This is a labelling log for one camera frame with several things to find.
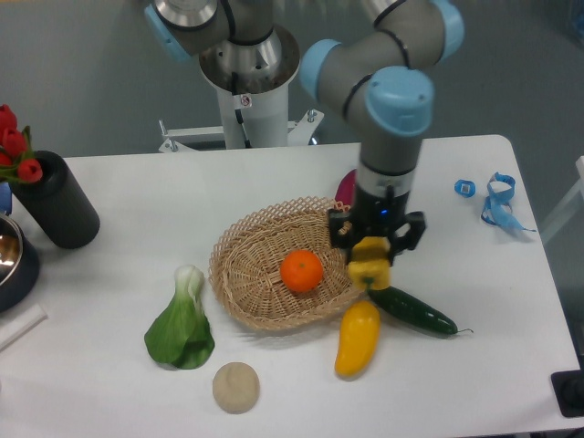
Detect white metal base frame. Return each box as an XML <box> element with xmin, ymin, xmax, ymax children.
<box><xmin>158</xmin><ymin>109</ymin><xmax>325</xmax><ymax>153</ymax></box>

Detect black device at edge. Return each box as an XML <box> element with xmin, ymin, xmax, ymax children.
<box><xmin>550</xmin><ymin>370</ymin><xmax>583</xmax><ymax>418</ymax></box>

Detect tangled blue ribbon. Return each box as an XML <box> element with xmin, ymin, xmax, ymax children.
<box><xmin>481</xmin><ymin>172</ymin><xmax>535</xmax><ymax>232</ymax></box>

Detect orange fruit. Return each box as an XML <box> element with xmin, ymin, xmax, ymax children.
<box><xmin>279</xmin><ymin>249</ymin><xmax>324</xmax><ymax>293</ymax></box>

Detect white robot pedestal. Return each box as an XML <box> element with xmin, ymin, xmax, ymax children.
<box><xmin>215</xmin><ymin>85</ymin><xmax>288</xmax><ymax>150</ymax></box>

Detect red tulip bouquet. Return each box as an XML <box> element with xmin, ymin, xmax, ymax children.
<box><xmin>1</xmin><ymin>104</ymin><xmax>43</xmax><ymax>184</ymax></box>

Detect green cucumber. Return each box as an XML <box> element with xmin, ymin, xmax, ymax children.
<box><xmin>367</xmin><ymin>287</ymin><xmax>472</xmax><ymax>337</ymax></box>

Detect yellow mango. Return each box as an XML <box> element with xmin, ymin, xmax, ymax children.
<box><xmin>335</xmin><ymin>300</ymin><xmax>381</xmax><ymax>379</ymax></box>

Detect small blue tape roll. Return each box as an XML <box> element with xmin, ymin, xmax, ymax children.
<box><xmin>454</xmin><ymin>179</ymin><xmax>476</xmax><ymax>198</ymax></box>

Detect dark metal bowl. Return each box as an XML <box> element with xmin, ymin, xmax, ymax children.
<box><xmin>0</xmin><ymin>214</ymin><xmax>40</xmax><ymax>312</ymax></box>

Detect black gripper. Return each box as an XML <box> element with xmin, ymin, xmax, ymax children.
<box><xmin>327</xmin><ymin>171</ymin><xmax>426</xmax><ymax>265</ymax></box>

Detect white paper strip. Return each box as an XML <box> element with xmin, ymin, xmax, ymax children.
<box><xmin>1</xmin><ymin>305</ymin><xmax>47</xmax><ymax>350</ymax></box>

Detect black cylindrical vase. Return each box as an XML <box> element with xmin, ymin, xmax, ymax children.
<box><xmin>10</xmin><ymin>151</ymin><xmax>100</xmax><ymax>249</ymax></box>

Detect white frame at right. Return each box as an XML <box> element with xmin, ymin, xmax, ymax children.
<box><xmin>539</xmin><ymin>156</ymin><xmax>583</xmax><ymax>245</ymax></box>

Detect beige round bun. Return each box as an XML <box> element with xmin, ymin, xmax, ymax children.
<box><xmin>212</xmin><ymin>362</ymin><xmax>260</xmax><ymax>414</ymax></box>

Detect green bok choy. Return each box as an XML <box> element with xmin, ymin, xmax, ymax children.
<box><xmin>144</xmin><ymin>265</ymin><xmax>214</xmax><ymax>370</ymax></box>

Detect woven wicker basket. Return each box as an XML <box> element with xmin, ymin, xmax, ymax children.
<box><xmin>208</xmin><ymin>197</ymin><xmax>360</xmax><ymax>331</ymax></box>

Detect purple eggplant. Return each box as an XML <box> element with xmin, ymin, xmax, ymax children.
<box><xmin>334</xmin><ymin>169</ymin><xmax>357</xmax><ymax>206</ymax></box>

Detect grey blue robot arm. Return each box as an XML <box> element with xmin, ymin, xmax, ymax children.
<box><xmin>144</xmin><ymin>1</ymin><xmax>464</xmax><ymax>260</ymax></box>

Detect yellow bell pepper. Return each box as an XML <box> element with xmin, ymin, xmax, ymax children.
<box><xmin>348</xmin><ymin>236</ymin><xmax>391</xmax><ymax>290</ymax></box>

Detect blue object behind vase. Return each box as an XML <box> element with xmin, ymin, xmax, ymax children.
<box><xmin>0</xmin><ymin>182</ymin><xmax>13</xmax><ymax>216</ymax></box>

